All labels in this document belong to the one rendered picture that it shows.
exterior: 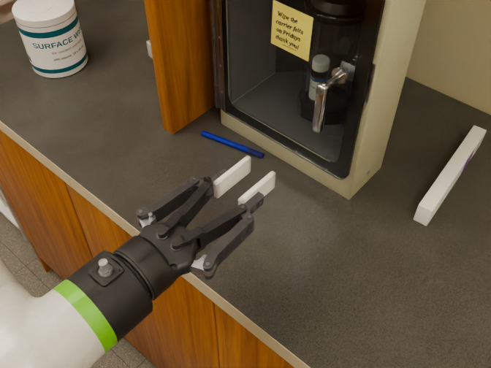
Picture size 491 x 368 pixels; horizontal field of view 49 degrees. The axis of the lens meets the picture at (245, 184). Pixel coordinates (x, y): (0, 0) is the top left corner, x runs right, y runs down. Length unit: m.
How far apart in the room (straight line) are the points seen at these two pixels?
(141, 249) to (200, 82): 0.54
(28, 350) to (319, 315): 0.45
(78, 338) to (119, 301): 0.06
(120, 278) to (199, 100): 0.60
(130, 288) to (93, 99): 0.69
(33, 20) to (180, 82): 0.36
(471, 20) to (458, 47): 0.07
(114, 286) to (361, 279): 0.44
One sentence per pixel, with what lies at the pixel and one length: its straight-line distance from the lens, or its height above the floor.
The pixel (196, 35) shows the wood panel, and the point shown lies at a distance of 1.04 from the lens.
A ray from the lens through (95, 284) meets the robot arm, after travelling 0.60.
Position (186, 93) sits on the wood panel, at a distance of 1.08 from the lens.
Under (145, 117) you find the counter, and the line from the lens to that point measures 1.16.
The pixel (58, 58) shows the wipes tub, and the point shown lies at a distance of 1.29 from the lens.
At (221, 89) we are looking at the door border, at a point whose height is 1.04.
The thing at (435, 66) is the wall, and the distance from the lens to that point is 1.30.
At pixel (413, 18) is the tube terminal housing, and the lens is 0.84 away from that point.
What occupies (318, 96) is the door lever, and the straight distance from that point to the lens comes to 0.80.
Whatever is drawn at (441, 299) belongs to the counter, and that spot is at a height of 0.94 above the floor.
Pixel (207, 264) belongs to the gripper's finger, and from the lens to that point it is 0.64.
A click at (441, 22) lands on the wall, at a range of 1.25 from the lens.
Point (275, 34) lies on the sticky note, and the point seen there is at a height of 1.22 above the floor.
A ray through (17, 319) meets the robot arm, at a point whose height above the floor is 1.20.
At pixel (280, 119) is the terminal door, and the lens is 0.97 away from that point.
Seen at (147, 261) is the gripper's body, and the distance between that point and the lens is 0.62.
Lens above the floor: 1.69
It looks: 48 degrees down
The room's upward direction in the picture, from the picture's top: straight up
